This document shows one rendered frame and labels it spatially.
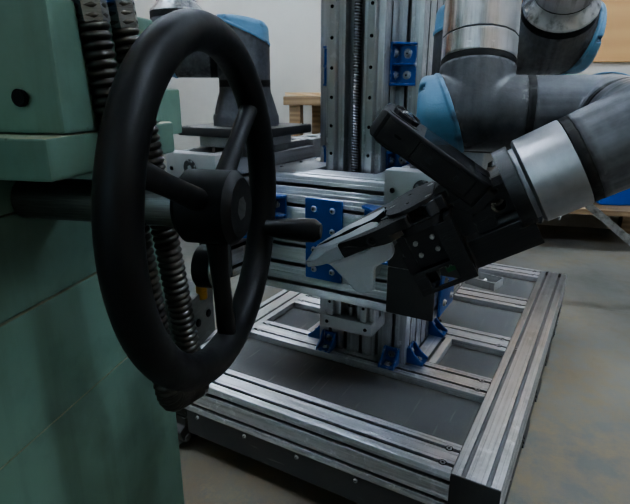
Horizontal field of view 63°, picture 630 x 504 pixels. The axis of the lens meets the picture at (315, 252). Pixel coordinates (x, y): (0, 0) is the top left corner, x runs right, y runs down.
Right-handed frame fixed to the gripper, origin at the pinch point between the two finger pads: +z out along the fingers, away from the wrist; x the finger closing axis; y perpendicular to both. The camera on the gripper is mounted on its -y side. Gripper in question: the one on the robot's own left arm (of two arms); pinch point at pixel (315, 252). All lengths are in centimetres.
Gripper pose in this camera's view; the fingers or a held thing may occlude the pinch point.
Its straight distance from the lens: 51.3
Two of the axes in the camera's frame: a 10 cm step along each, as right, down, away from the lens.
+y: 4.8, 8.5, 2.0
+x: 2.5, -3.5, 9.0
